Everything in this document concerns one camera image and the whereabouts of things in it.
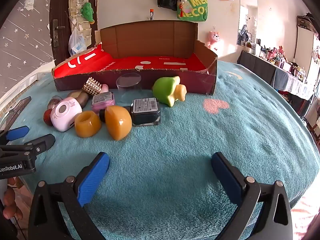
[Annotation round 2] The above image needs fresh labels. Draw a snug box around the beige hanging organizer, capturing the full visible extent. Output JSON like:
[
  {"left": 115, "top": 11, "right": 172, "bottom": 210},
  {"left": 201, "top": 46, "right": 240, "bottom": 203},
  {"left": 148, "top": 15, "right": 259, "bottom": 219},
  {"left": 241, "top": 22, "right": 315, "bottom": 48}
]
[{"left": 65, "top": 0, "right": 94, "bottom": 55}]

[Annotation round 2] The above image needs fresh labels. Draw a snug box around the pink nail polish bottle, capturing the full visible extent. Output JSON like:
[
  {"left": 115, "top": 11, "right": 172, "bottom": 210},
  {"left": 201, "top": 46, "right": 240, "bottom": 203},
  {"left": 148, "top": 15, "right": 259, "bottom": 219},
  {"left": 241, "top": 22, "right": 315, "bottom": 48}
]
[{"left": 91, "top": 84, "right": 116, "bottom": 114}]

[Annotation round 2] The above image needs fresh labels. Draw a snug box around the clear plastic cup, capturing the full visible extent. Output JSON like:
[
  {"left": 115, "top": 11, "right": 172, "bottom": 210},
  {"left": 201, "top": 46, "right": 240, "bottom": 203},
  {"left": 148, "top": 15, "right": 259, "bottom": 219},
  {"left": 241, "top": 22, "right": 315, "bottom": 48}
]
[{"left": 116, "top": 73, "right": 143, "bottom": 98}]

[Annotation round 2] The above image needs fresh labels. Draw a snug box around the row of small bottles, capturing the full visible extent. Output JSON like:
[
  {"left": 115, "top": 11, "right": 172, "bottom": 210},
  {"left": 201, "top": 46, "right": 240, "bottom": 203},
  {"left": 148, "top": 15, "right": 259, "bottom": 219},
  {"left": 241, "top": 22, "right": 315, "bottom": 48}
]
[{"left": 246, "top": 39, "right": 308, "bottom": 80}]

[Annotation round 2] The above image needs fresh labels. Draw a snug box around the green crocodile plush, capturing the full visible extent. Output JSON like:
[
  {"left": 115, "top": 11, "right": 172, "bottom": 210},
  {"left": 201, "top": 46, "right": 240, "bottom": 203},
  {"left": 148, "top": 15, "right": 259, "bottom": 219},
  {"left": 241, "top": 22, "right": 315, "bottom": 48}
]
[{"left": 80, "top": 2, "right": 95, "bottom": 25}]

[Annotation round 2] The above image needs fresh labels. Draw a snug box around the dark red round bottle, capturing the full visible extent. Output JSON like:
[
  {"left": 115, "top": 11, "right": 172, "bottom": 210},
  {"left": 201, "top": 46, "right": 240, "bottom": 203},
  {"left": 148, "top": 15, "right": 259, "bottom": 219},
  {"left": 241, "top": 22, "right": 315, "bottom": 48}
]
[{"left": 44, "top": 95, "right": 63, "bottom": 126}]

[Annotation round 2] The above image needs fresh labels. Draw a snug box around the orange round jar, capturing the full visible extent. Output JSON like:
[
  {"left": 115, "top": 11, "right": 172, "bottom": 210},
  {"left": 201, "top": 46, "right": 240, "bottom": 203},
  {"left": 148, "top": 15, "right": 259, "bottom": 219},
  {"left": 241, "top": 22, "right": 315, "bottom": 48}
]
[{"left": 74, "top": 111, "right": 102, "bottom": 138}]

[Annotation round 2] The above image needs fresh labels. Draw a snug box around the pink white round device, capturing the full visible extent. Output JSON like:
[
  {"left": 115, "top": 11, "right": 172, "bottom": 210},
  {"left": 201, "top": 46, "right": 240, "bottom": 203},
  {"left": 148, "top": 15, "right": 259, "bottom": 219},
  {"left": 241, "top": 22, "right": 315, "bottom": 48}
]
[{"left": 50, "top": 97, "right": 83, "bottom": 132}]

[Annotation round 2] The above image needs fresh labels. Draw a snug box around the grey star print curtain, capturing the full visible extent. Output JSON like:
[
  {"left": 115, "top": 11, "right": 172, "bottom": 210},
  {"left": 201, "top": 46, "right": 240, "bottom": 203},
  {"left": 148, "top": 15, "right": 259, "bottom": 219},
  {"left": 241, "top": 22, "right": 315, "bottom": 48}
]
[{"left": 0, "top": 0, "right": 54, "bottom": 100}]

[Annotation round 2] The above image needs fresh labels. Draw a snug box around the white cabinet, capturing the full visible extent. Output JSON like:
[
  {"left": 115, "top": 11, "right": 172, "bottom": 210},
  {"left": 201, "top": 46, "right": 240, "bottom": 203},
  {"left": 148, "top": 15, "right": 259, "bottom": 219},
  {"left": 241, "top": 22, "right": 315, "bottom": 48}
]
[{"left": 296, "top": 15, "right": 320, "bottom": 130}]

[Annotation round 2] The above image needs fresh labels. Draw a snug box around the red tassel charm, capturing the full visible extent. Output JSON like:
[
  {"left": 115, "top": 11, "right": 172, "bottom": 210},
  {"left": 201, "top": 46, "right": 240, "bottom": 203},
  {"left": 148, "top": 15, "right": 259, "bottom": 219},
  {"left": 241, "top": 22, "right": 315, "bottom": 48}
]
[{"left": 177, "top": 2, "right": 187, "bottom": 18}]

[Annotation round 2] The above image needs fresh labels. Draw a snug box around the person's left hand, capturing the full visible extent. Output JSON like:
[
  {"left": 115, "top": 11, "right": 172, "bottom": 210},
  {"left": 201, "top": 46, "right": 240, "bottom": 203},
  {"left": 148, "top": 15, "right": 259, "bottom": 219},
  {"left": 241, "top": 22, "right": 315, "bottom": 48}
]
[{"left": 3, "top": 177, "right": 23, "bottom": 219}]

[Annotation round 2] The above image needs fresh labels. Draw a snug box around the green tote bag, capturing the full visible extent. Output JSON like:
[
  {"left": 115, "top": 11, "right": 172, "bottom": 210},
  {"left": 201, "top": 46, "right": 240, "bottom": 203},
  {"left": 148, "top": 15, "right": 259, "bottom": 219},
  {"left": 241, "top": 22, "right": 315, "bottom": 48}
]
[{"left": 177, "top": 0, "right": 208, "bottom": 22}]

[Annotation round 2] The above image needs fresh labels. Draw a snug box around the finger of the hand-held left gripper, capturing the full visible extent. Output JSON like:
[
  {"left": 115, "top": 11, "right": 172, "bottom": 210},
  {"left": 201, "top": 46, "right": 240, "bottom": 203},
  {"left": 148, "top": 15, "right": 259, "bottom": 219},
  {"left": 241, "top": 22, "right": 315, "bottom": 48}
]
[
  {"left": 0, "top": 134, "right": 56, "bottom": 157},
  {"left": 0, "top": 126, "right": 30, "bottom": 145}
]

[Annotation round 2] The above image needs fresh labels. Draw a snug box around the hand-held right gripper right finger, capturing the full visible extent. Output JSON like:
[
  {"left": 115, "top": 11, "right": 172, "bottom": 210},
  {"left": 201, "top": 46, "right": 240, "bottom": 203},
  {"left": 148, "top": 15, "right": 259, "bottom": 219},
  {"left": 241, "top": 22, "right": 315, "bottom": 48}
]
[{"left": 211, "top": 152, "right": 293, "bottom": 240}]

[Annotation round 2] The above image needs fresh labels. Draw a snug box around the metal door handle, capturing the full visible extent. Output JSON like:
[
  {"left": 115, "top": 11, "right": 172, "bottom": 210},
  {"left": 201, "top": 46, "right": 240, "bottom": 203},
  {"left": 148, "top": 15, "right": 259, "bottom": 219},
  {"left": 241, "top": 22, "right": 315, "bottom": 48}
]
[{"left": 52, "top": 19, "right": 65, "bottom": 47}]

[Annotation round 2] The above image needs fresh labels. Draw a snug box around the dark brown door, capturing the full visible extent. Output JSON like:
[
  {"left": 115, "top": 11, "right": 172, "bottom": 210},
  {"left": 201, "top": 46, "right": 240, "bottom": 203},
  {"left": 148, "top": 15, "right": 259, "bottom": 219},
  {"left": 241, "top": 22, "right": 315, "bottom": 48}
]
[{"left": 50, "top": 0, "right": 98, "bottom": 63}]

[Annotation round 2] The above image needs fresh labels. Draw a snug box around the pink plush bear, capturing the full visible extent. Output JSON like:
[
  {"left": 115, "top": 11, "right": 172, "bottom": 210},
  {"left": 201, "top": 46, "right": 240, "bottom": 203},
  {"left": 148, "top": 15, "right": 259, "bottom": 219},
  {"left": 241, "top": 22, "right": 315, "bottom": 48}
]
[{"left": 206, "top": 31, "right": 220, "bottom": 50}]

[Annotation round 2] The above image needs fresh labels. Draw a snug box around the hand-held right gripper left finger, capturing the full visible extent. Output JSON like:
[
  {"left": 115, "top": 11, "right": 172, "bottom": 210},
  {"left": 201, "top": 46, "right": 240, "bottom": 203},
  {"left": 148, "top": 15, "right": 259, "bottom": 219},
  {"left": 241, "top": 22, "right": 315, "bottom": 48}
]
[{"left": 27, "top": 152, "right": 120, "bottom": 240}]

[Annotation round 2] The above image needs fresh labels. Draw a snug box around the orange round lid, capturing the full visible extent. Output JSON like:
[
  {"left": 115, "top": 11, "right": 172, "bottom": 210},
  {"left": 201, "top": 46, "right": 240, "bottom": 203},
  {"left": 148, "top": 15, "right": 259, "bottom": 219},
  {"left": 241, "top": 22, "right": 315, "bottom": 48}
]
[{"left": 104, "top": 105, "right": 132, "bottom": 141}]

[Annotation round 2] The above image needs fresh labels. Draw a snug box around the cardboard box with red lining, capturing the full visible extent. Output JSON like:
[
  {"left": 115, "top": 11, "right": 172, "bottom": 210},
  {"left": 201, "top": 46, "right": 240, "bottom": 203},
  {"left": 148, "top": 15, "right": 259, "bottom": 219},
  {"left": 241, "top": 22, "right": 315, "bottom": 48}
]
[{"left": 52, "top": 20, "right": 218, "bottom": 96}]

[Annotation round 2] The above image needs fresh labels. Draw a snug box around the wall mirror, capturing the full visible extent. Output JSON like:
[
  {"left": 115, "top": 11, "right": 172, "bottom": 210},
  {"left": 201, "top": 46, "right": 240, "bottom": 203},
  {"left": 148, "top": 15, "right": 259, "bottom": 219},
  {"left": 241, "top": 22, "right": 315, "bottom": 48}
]
[{"left": 237, "top": 0, "right": 258, "bottom": 49}]

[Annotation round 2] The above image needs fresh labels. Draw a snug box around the green yellow toy figure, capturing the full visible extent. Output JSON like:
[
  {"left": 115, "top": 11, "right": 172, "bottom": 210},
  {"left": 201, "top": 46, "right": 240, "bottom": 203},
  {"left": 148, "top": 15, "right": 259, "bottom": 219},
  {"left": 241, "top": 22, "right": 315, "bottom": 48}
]
[{"left": 152, "top": 76, "right": 187, "bottom": 107}]

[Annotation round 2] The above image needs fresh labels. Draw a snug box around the gold studded cuff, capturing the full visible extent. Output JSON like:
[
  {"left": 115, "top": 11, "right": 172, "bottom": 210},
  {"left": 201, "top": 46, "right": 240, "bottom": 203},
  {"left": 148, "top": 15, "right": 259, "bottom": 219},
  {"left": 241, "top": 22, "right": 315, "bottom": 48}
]
[{"left": 82, "top": 77, "right": 103, "bottom": 95}]

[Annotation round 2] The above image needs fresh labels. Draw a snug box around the dark nail polish bottle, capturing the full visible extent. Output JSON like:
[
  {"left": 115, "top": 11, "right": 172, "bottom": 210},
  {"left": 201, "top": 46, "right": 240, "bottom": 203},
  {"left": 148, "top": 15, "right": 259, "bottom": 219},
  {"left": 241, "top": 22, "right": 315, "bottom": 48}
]
[{"left": 99, "top": 97, "right": 161, "bottom": 127}]

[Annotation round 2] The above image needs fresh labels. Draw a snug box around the white blue plastic bag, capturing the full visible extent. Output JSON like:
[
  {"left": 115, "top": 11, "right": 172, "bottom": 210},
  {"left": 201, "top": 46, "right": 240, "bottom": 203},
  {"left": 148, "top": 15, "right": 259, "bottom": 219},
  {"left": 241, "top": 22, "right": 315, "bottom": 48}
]
[{"left": 69, "top": 26, "right": 87, "bottom": 57}]

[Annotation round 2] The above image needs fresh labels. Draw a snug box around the brown square compact case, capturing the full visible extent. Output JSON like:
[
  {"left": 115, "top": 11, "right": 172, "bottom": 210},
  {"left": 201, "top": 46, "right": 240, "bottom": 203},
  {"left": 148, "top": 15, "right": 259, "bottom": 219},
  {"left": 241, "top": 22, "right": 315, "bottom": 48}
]
[{"left": 67, "top": 90, "right": 90, "bottom": 108}]

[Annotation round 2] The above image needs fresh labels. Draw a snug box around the table with dark cloth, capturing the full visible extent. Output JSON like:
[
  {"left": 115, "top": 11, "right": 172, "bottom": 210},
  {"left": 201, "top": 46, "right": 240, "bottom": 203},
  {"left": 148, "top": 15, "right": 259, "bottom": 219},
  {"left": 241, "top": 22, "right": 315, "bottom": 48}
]
[{"left": 237, "top": 50, "right": 315, "bottom": 105}]

